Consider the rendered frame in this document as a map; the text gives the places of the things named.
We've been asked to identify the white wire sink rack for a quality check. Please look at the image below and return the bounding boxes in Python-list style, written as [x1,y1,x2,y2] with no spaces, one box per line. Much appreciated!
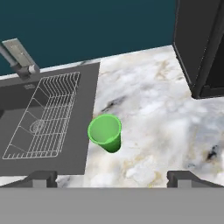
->
[2,71,81,160]

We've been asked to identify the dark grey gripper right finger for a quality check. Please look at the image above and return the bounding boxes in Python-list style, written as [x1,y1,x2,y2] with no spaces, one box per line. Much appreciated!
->
[166,170,224,188]

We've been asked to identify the green plastic cup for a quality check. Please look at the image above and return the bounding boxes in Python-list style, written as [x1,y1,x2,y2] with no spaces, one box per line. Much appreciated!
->
[87,114,123,154]

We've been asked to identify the dark grey sink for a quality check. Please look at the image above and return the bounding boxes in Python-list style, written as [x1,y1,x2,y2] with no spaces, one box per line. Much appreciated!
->
[0,61,102,178]

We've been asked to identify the grey metal tap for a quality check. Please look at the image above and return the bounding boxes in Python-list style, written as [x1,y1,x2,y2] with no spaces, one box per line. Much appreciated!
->
[0,38,41,80]

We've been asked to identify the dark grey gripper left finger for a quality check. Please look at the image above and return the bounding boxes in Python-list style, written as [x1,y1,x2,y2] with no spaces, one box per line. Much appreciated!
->
[0,170,59,188]

